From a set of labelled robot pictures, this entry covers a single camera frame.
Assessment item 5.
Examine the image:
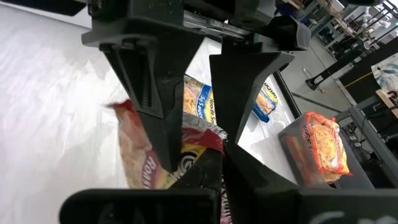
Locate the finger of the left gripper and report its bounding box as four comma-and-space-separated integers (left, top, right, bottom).
209, 33, 295, 146
81, 17, 205, 174

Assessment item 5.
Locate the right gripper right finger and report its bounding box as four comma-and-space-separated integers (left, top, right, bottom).
222, 141, 398, 224

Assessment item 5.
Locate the red beef ramen noodle pack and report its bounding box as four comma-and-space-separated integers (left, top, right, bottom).
106, 99, 233, 224

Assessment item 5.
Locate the dark grey plastic bin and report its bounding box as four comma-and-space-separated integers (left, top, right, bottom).
278, 113, 376, 190

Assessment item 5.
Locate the blue soy sauce ramen pack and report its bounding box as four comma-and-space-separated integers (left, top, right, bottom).
182, 74, 218, 125
251, 79, 280, 124

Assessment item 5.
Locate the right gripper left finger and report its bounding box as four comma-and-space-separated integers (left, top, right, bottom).
58, 148, 224, 224

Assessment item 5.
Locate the black aluminium table frame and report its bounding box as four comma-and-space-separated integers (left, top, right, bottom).
272, 70, 302, 118

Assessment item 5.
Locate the black floor stand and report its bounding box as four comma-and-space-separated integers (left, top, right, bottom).
305, 48, 366, 91

